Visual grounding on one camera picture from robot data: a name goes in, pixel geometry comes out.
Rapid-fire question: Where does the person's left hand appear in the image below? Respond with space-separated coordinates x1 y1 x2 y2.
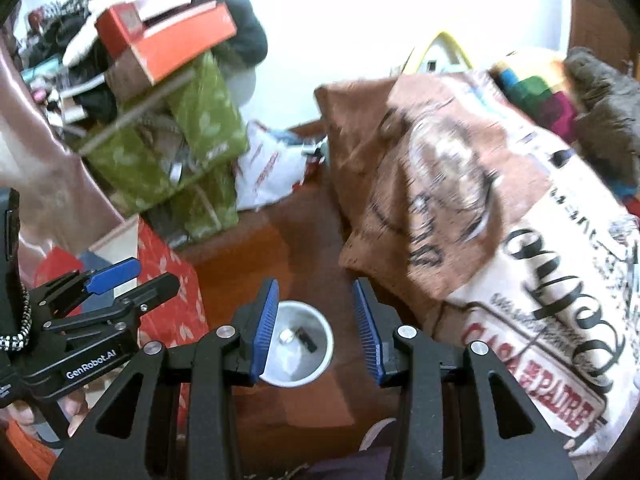
3 389 89 441

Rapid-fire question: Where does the green leaf pattern bag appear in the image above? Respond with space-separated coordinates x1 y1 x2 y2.
77 52 248 245

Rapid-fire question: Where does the white plastic shopping bag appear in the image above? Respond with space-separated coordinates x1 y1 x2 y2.
233 122 328 211

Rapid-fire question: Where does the newspaper print quilt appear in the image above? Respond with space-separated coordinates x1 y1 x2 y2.
314 72 639 477

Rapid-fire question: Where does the orange shoe box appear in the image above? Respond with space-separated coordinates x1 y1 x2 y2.
105 1 236 102

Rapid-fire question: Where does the red box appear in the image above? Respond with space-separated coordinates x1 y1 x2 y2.
94 2 145 58

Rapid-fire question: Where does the colourful checked blanket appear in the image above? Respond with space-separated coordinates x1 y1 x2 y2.
489 52 639 216

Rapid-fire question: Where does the brown puffer jacket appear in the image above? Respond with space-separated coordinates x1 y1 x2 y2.
564 47 639 188

